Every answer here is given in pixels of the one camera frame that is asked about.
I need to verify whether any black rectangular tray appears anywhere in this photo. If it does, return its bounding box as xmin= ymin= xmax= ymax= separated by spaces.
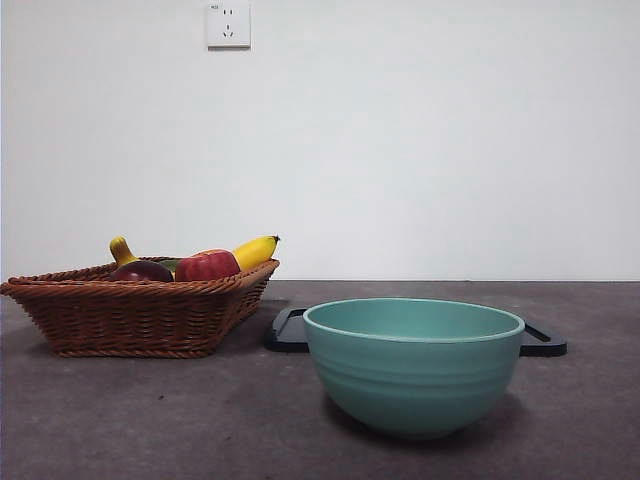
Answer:
xmin=263 ymin=306 xmax=569 ymax=358

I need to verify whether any red apple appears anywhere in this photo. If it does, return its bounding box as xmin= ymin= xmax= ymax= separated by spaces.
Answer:
xmin=174 ymin=248 xmax=242 ymax=283

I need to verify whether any brown wicker basket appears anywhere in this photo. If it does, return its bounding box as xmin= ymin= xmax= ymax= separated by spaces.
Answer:
xmin=0 ymin=257 xmax=281 ymax=359

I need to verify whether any dark purple plum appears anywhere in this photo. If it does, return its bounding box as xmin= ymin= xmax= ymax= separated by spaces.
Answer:
xmin=108 ymin=259 xmax=174 ymax=283

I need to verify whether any teal ribbed bowl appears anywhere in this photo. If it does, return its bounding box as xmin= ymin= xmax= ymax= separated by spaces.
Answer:
xmin=301 ymin=296 xmax=527 ymax=441

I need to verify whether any yellow banana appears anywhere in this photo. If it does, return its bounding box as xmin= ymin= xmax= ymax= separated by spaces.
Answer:
xmin=108 ymin=233 xmax=282 ymax=281

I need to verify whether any white wall socket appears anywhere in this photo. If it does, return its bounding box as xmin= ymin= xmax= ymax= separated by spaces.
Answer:
xmin=207 ymin=1 xmax=252 ymax=51

